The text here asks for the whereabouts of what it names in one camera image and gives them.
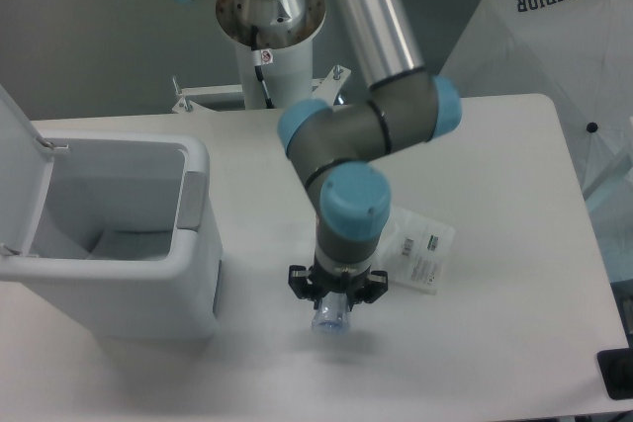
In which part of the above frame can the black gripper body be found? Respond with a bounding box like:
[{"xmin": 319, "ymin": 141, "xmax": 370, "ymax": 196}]
[{"xmin": 308, "ymin": 263, "xmax": 370, "ymax": 306}]

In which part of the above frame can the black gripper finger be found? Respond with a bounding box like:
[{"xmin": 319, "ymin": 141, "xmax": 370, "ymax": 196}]
[
  {"xmin": 288, "ymin": 265, "xmax": 317, "ymax": 301},
  {"xmin": 353, "ymin": 270, "xmax": 389, "ymax": 304}
]

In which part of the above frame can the clear plastic water bottle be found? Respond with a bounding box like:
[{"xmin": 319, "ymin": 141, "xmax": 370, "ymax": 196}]
[{"xmin": 312, "ymin": 293, "xmax": 351, "ymax": 334}]

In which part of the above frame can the white plastic packaging bag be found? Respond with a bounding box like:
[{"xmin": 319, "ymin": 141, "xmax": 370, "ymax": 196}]
[{"xmin": 372, "ymin": 205, "xmax": 456, "ymax": 295}]

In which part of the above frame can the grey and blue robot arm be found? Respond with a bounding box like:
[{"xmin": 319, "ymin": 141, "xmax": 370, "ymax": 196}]
[{"xmin": 184, "ymin": 0, "xmax": 462, "ymax": 306}]

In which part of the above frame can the white trash can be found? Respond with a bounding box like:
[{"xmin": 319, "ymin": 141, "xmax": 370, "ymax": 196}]
[{"xmin": 1, "ymin": 130, "xmax": 223, "ymax": 339}]

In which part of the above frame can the white trash can lid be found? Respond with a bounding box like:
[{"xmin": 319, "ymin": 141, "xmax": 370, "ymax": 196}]
[{"xmin": 1, "ymin": 90, "xmax": 53, "ymax": 257}]

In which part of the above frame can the black device at table edge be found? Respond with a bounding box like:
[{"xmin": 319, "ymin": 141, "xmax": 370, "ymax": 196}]
[{"xmin": 596, "ymin": 348, "xmax": 632, "ymax": 400}]

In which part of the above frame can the white Superior umbrella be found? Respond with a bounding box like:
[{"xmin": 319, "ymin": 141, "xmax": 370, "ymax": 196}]
[{"xmin": 441, "ymin": 0, "xmax": 632, "ymax": 189}]

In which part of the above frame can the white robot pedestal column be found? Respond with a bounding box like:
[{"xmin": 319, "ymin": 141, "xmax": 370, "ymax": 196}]
[{"xmin": 216, "ymin": 0, "xmax": 325, "ymax": 109}]

